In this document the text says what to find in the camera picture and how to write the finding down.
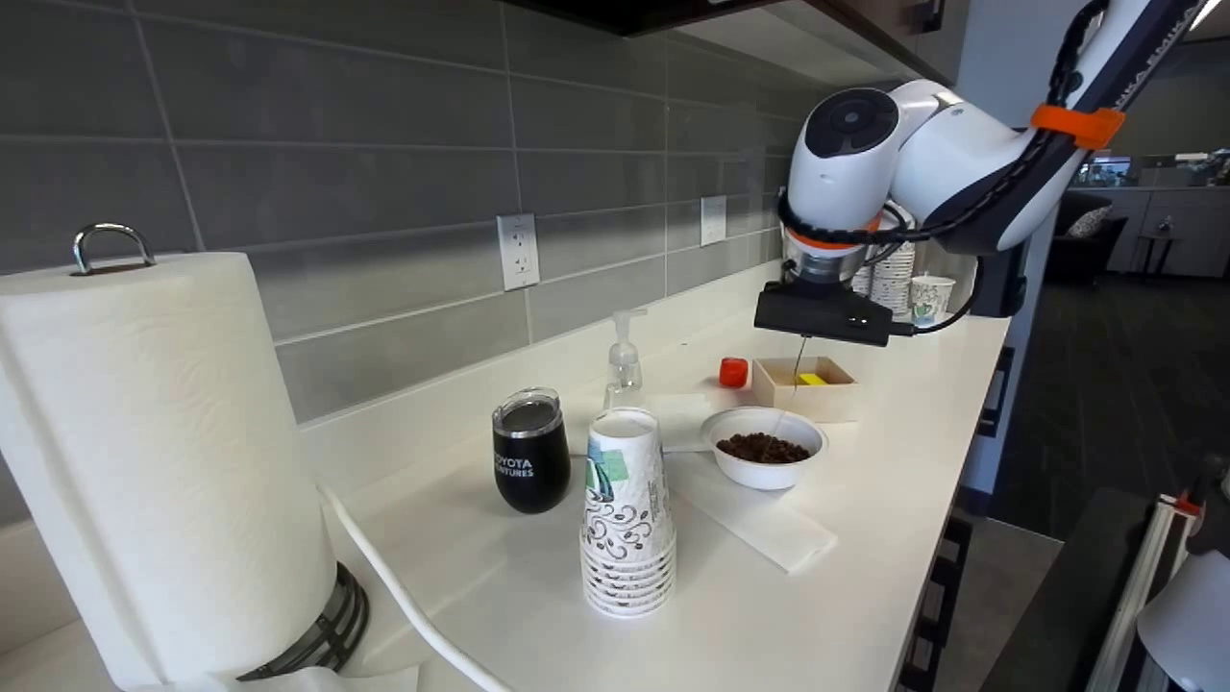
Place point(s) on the paper towel roll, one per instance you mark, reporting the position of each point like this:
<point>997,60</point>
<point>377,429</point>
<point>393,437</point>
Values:
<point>151,437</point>

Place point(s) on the clear soap dispenser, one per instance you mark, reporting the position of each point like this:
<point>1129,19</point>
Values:
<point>623,391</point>

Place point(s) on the wooden toy box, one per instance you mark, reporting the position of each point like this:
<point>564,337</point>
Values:
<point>830,400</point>

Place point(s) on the paper towel holder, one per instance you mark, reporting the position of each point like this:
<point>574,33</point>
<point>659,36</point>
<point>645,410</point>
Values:
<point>331,635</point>

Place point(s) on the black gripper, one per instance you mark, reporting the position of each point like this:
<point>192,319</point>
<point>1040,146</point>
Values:
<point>820,311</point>

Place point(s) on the yellow toy block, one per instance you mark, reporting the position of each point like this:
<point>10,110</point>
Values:
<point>809,376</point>

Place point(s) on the white bowl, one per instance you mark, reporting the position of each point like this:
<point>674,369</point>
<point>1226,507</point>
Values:
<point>762,420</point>

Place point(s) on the patterned paper cup stack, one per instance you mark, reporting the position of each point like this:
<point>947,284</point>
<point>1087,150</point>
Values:
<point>629,541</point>

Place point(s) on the white wall outlet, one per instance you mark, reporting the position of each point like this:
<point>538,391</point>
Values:
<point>712,219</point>
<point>515,250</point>

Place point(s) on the red toy piece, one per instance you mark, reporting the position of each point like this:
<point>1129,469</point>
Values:
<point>730,369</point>

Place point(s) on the single paper cup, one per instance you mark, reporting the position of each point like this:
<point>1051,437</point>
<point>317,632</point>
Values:
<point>926,297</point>

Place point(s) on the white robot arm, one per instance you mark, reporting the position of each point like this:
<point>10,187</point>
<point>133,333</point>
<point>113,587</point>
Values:
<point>919,162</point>

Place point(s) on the brown beans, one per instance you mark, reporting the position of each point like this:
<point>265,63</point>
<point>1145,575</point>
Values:
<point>762,447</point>

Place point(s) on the black tumbler cup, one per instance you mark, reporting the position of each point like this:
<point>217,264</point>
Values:
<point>528,450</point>

